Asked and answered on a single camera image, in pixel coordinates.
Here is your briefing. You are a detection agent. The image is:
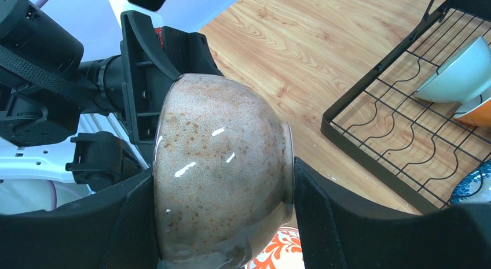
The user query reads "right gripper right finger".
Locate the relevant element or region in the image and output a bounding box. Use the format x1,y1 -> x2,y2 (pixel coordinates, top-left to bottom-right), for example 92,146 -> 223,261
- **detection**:
294,158 -> 490,268

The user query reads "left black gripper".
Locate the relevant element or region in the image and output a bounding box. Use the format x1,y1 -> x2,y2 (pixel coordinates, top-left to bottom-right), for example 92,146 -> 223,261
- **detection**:
79,10 -> 222,144

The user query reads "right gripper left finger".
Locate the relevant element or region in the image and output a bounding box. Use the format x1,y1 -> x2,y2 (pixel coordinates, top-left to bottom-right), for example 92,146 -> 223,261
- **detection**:
1,169 -> 159,268

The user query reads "black wire dish rack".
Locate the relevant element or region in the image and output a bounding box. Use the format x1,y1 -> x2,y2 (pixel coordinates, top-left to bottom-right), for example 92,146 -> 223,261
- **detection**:
321,0 -> 490,213

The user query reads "brown cream glazed bowl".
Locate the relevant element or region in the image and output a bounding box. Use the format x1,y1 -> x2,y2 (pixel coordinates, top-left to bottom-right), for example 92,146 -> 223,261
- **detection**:
152,73 -> 294,268

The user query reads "blue floral bowl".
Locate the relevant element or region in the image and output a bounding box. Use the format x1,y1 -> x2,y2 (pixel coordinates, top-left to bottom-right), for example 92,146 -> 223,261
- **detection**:
450,160 -> 490,205

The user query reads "white orange bowl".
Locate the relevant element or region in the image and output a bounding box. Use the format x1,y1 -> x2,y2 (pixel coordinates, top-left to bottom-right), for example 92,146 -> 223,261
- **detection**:
453,87 -> 490,127

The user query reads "pale green bowl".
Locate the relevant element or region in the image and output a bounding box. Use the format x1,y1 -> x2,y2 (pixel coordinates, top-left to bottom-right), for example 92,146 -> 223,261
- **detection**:
414,36 -> 490,104

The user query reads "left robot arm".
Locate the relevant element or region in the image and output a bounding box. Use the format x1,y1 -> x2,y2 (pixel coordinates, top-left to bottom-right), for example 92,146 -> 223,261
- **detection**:
1,0 -> 220,191

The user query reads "red floral small bowl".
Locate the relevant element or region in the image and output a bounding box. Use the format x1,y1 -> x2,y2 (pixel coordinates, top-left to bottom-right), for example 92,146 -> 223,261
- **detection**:
244,226 -> 305,269

